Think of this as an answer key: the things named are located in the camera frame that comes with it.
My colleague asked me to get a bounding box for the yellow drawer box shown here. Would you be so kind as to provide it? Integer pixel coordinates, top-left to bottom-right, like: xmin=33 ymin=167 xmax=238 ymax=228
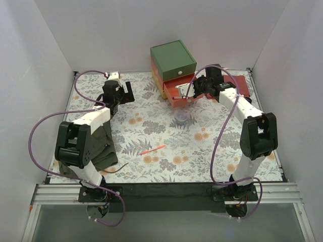
xmin=152 ymin=71 xmax=167 ymax=99

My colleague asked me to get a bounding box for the red drawer box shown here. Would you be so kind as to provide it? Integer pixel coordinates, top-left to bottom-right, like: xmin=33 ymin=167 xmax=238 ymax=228
xmin=150 ymin=59 xmax=194 ymax=108

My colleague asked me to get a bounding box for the orange pen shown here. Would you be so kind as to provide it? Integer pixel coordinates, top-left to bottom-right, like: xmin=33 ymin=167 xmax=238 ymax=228
xmin=139 ymin=145 xmax=166 ymax=155

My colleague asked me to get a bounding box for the green drawer box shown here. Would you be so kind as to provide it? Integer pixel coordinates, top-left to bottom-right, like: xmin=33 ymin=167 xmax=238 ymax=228
xmin=150 ymin=40 xmax=197 ymax=81

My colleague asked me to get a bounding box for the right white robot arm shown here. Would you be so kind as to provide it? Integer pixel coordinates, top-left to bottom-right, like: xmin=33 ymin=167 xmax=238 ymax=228
xmin=189 ymin=64 xmax=278 ymax=201

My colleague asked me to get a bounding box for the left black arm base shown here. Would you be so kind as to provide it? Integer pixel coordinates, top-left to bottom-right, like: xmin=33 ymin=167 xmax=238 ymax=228
xmin=78 ymin=177 xmax=123 ymax=203

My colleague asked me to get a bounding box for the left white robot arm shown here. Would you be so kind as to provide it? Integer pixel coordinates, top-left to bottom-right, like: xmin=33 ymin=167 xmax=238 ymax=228
xmin=55 ymin=81 xmax=135 ymax=202

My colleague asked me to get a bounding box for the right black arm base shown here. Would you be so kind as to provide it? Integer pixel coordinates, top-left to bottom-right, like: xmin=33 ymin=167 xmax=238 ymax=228
xmin=210 ymin=183 xmax=258 ymax=202

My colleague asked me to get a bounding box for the red folded cloth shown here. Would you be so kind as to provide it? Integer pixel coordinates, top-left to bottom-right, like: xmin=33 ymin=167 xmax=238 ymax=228
xmin=223 ymin=75 xmax=251 ymax=98

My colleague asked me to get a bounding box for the clear jar of paperclips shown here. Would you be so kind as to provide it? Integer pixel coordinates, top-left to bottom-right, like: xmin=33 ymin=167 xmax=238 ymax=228
xmin=176 ymin=112 xmax=188 ymax=126

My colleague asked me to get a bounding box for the olive green cloth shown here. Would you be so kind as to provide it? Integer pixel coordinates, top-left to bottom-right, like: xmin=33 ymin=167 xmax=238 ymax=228
xmin=55 ymin=121 xmax=118 ymax=177

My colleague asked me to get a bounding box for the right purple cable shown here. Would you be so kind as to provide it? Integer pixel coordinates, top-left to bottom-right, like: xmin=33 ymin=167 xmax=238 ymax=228
xmin=181 ymin=65 xmax=261 ymax=222

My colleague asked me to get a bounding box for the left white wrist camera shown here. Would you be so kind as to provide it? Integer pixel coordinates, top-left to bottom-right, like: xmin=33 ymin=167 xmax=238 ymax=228
xmin=105 ymin=72 xmax=120 ymax=82

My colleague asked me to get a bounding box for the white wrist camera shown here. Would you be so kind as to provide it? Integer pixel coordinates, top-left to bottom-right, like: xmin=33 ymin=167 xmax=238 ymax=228
xmin=175 ymin=83 xmax=197 ymax=102
xmin=105 ymin=72 xmax=120 ymax=82

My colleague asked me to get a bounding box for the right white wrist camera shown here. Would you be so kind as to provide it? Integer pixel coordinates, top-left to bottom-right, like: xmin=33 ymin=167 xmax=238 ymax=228
xmin=175 ymin=83 xmax=197 ymax=102

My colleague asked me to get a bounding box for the brown strap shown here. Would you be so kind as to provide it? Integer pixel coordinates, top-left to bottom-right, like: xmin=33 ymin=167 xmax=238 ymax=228
xmin=100 ymin=162 xmax=129 ymax=174

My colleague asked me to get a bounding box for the aluminium front rail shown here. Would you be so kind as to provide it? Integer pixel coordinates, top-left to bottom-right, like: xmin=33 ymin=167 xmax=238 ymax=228
xmin=32 ymin=183 xmax=303 ymax=205

